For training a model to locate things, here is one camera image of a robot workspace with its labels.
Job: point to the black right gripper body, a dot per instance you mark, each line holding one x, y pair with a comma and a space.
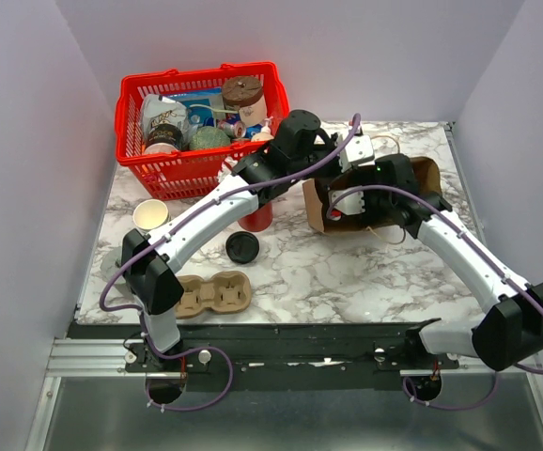
377, 204

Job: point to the brown paper bag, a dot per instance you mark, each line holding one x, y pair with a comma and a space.
416, 175

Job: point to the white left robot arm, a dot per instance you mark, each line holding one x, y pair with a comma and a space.
150, 263

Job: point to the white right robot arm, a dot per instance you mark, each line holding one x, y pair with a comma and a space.
511, 330

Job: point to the red cup holder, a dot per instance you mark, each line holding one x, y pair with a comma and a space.
258, 220

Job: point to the cream pump bottle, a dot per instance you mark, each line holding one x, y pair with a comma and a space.
265, 133

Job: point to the red blue drink can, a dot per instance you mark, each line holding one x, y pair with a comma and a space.
234, 129

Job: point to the brown lid paper tub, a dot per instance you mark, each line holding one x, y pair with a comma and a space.
245, 95

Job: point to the brown cardboard cup carrier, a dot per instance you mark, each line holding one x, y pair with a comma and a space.
224, 293

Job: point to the green netted melon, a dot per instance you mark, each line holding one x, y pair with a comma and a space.
208, 137

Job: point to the blue box in basket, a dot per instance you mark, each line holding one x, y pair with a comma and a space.
204, 106

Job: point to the dark instant noodle cup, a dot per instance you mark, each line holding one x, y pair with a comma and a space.
163, 138

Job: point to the stack of green paper cups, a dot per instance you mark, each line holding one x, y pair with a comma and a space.
150, 214

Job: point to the white snack bag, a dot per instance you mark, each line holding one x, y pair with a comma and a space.
157, 110

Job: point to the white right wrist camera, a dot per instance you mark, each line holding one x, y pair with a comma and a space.
349, 205

